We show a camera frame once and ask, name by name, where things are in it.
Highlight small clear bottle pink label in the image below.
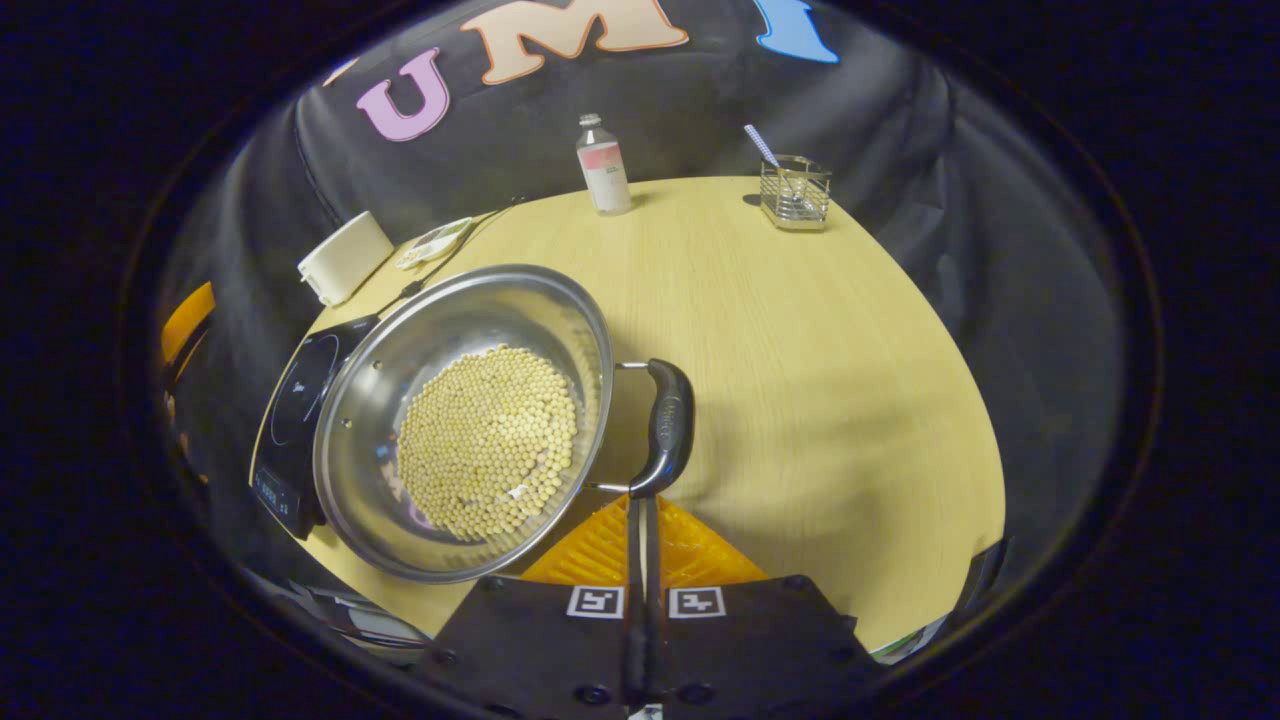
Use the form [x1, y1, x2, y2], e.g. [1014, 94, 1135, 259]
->
[576, 113, 633, 216]

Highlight wire mesh holder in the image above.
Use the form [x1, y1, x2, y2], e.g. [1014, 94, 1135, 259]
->
[760, 155, 832, 232]

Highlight pile of yellow soybeans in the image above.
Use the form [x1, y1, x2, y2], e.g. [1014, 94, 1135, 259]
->
[397, 345, 579, 543]

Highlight white toaster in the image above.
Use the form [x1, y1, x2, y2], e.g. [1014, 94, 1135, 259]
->
[297, 211, 395, 307]

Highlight black induction cooktop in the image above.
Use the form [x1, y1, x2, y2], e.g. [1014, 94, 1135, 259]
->
[250, 315, 381, 541]

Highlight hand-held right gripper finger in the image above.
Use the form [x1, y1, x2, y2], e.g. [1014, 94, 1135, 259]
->
[415, 495, 646, 720]
[646, 495, 886, 720]

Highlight white divided dish of beans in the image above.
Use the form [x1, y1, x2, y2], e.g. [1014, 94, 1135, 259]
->
[395, 217, 473, 271]

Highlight stainless steel pot black handles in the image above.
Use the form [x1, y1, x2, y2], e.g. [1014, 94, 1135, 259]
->
[313, 264, 696, 584]

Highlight black power cable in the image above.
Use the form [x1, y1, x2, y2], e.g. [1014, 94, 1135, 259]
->
[400, 197, 526, 301]

